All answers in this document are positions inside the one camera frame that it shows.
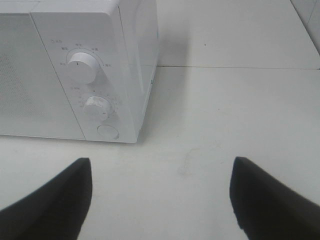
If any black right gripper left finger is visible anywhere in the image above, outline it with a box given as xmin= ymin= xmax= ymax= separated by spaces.
xmin=0 ymin=158 xmax=93 ymax=240

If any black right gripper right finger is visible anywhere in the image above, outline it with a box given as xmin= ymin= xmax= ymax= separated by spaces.
xmin=229 ymin=156 xmax=320 ymax=240

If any round white door button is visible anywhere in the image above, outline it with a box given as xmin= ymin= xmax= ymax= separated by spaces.
xmin=97 ymin=124 xmax=119 ymax=140

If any white timer knob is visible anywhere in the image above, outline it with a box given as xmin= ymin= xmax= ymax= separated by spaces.
xmin=83 ymin=96 xmax=114 ymax=122

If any white microwave door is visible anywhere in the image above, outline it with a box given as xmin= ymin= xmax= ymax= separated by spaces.
xmin=0 ymin=14 xmax=84 ymax=140

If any white microwave oven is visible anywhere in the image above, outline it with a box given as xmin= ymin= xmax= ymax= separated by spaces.
xmin=0 ymin=0 xmax=159 ymax=143

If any upper white power knob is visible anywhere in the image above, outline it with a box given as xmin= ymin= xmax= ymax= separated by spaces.
xmin=67 ymin=52 xmax=100 ymax=84

